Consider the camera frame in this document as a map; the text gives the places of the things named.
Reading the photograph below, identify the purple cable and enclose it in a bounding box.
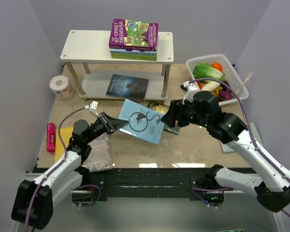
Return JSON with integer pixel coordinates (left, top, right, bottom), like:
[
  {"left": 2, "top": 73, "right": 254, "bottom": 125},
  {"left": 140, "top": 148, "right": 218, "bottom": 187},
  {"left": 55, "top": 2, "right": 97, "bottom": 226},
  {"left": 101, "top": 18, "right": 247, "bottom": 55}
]
[
  {"left": 24, "top": 107, "right": 102, "bottom": 232},
  {"left": 188, "top": 78, "right": 290, "bottom": 222}
]

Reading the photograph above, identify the blue Treehouse paperback book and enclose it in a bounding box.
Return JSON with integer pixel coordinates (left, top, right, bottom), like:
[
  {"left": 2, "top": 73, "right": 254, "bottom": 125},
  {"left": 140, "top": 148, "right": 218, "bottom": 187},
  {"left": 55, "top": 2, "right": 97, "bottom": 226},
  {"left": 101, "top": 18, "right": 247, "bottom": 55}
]
[{"left": 110, "top": 49, "right": 157, "bottom": 57}]

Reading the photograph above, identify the white two-tier shelf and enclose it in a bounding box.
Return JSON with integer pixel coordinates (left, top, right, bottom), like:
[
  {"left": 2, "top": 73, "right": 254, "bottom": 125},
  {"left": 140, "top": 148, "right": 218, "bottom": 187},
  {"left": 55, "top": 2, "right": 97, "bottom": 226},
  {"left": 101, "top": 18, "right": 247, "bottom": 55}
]
[{"left": 60, "top": 30, "right": 174, "bottom": 101}]

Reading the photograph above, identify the orange pumpkin toy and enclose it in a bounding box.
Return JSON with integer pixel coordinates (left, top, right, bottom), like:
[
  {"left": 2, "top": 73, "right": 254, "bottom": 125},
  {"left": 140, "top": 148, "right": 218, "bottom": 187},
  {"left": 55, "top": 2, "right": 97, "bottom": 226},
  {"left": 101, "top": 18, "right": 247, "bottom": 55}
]
[{"left": 211, "top": 62, "right": 223, "bottom": 72}]

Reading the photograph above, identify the floral pastel notebook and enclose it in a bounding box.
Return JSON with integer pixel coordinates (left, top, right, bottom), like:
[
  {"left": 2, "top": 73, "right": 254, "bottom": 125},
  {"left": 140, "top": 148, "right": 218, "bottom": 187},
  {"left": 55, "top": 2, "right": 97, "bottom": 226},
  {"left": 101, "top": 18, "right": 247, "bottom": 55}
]
[{"left": 82, "top": 133, "right": 112, "bottom": 173}]

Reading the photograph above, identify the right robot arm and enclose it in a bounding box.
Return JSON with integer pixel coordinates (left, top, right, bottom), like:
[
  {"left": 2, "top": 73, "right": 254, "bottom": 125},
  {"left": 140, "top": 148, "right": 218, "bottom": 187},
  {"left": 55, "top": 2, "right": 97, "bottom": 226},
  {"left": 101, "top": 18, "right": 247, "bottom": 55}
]
[{"left": 161, "top": 91, "right": 290, "bottom": 213}]

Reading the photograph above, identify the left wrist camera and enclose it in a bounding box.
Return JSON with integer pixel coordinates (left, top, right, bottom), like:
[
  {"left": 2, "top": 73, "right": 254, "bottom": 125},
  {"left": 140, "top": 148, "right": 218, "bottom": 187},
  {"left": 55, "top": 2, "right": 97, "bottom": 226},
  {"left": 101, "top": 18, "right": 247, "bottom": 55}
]
[{"left": 85, "top": 101, "right": 100, "bottom": 118}]

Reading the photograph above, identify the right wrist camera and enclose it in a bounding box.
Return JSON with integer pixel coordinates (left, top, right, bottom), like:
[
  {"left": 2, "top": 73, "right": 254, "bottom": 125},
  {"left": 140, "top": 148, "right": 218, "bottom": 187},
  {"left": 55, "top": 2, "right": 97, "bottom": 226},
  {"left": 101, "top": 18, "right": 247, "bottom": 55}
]
[{"left": 180, "top": 81, "right": 200, "bottom": 104}]

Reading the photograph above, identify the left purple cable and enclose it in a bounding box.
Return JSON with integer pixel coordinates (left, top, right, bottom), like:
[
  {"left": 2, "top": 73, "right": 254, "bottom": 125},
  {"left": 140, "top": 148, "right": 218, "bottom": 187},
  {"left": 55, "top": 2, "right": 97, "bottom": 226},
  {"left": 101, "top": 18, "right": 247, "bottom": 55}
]
[{"left": 24, "top": 107, "right": 102, "bottom": 232}]

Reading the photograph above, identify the white radish toy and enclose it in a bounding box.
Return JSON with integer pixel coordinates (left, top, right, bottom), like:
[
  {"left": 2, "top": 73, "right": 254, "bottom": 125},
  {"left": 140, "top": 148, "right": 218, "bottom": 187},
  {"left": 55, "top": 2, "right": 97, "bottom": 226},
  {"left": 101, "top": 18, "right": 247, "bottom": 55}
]
[{"left": 201, "top": 81, "right": 220, "bottom": 92}]

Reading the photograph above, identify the yellow book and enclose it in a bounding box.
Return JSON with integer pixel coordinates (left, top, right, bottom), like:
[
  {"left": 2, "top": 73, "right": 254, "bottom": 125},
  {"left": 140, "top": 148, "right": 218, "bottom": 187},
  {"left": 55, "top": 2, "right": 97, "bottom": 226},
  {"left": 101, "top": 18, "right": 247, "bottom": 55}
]
[{"left": 55, "top": 127, "right": 73, "bottom": 162}]

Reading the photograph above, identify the toilet paper roll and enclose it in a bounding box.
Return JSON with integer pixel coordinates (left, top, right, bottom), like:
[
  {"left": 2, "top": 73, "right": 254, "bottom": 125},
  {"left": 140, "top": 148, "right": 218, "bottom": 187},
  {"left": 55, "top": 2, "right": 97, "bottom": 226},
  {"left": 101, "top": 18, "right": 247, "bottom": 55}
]
[{"left": 49, "top": 75, "right": 74, "bottom": 101}]

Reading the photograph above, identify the light blue cat book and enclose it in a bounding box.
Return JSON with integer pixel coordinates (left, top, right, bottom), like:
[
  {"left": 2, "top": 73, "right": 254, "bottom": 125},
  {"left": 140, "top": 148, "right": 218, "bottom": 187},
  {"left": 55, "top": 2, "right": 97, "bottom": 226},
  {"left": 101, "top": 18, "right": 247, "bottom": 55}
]
[{"left": 118, "top": 99, "right": 164, "bottom": 145}]

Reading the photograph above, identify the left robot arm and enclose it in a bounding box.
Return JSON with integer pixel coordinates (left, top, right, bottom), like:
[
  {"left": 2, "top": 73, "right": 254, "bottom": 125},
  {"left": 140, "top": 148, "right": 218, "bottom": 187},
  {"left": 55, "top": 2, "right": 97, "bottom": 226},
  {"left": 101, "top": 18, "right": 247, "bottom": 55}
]
[{"left": 11, "top": 112, "right": 128, "bottom": 230}]

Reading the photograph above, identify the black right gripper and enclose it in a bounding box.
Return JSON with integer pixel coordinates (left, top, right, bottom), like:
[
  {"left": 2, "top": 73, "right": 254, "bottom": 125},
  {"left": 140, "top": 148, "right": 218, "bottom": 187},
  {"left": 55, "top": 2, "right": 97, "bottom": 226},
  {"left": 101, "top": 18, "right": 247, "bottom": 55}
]
[{"left": 161, "top": 97, "right": 210, "bottom": 127}]

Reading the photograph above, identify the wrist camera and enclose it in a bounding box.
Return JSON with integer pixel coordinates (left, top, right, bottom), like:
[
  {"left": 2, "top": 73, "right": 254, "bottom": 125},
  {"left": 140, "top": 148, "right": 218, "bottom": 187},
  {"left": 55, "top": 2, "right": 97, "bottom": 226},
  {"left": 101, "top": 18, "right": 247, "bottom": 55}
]
[
  {"left": 85, "top": 101, "right": 100, "bottom": 118},
  {"left": 180, "top": 81, "right": 200, "bottom": 104}
]

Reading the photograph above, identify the yellow pepper toy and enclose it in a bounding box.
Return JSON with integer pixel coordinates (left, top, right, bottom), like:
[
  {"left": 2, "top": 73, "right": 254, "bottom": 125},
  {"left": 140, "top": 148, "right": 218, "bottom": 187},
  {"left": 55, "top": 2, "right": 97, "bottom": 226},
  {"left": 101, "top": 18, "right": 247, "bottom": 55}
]
[{"left": 211, "top": 86, "right": 222, "bottom": 97}]

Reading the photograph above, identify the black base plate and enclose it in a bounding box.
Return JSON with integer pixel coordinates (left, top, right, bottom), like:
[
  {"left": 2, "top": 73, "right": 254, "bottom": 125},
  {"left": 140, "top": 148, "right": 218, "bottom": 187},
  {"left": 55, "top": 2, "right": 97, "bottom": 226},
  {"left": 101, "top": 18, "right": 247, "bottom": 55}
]
[{"left": 32, "top": 166, "right": 232, "bottom": 203}]

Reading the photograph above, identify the green onion toy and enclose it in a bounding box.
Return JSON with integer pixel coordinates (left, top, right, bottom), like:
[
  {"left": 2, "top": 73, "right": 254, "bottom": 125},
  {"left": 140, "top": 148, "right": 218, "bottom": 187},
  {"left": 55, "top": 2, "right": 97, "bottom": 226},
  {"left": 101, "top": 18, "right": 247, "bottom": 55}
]
[{"left": 235, "top": 71, "right": 254, "bottom": 94}]

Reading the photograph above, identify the white plastic basket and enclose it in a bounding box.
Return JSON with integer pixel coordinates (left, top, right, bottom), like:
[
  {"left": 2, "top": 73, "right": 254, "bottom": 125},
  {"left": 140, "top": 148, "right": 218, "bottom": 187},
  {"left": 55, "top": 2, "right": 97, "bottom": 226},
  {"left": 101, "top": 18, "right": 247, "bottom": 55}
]
[{"left": 186, "top": 54, "right": 249, "bottom": 106}]

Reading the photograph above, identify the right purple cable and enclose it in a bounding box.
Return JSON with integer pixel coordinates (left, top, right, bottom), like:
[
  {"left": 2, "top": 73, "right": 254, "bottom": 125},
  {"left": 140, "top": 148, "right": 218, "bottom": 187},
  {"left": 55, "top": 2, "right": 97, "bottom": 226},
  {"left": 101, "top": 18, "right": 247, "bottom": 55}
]
[{"left": 188, "top": 78, "right": 290, "bottom": 222}]

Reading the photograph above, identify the purple onion toy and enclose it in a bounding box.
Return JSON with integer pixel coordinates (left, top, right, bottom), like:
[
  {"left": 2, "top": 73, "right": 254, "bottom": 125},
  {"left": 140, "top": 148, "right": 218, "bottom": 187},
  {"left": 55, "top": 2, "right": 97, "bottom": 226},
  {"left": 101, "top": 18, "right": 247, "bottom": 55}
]
[{"left": 218, "top": 91, "right": 233, "bottom": 101}]

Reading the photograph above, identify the purple eggplant toy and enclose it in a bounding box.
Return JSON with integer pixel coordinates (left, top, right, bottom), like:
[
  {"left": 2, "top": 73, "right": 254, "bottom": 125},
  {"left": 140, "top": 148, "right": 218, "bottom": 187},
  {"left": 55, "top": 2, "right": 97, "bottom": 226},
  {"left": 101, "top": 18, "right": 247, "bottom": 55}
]
[{"left": 223, "top": 81, "right": 230, "bottom": 91}]

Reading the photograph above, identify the grey-green cat book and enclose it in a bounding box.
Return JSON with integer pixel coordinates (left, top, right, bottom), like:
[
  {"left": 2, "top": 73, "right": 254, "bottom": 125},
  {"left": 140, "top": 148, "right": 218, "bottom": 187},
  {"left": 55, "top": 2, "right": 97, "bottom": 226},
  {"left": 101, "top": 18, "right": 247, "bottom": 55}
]
[{"left": 219, "top": 122, "right": 263, "bottom": 154}]

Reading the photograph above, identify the dark glossy hardcover book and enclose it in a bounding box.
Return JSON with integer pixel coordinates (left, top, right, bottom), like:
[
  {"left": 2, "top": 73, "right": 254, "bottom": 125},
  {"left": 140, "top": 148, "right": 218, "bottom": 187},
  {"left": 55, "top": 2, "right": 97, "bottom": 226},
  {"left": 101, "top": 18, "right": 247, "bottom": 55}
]
[{"left": 106, "top": 74, "right": 149, "bottom": 101}]

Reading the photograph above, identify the green lettuce toy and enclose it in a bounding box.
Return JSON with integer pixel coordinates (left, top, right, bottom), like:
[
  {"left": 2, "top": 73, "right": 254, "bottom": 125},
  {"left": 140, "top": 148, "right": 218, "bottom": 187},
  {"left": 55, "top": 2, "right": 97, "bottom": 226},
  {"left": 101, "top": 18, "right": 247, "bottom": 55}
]
[{"left": 193, "top": 62, "right": 225, "bottom": 81}]

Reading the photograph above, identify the dark green illustrated book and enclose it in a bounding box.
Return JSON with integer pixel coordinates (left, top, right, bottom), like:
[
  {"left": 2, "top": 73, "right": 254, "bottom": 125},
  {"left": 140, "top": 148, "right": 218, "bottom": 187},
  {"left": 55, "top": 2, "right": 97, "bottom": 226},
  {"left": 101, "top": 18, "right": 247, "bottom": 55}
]
[{"left": 147, "top": 101, "right": 180, "bottom": 135}]

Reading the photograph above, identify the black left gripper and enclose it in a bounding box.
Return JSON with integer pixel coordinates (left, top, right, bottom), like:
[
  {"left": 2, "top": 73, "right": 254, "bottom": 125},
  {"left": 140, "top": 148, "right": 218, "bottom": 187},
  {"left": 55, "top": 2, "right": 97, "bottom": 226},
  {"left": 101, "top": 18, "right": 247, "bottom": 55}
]
[{"left": 85, "top": 112, "right": 128, "bottom": 144}]

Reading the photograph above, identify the purple Treehouse paperback book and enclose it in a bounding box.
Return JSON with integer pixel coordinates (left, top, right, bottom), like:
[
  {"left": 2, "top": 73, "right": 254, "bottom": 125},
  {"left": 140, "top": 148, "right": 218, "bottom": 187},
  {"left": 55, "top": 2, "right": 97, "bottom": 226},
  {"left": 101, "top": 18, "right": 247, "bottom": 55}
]
[{"left": 109, "top": 18, "right": 159, "bottom": 51}]

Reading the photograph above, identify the green cartoon paperback book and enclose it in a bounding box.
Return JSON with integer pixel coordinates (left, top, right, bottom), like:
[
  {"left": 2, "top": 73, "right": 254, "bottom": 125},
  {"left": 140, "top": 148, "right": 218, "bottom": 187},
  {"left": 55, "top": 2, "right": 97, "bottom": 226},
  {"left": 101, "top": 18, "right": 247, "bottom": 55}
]
[{"left": 111, "top": 54, "right": 157, "bottom": 61}]

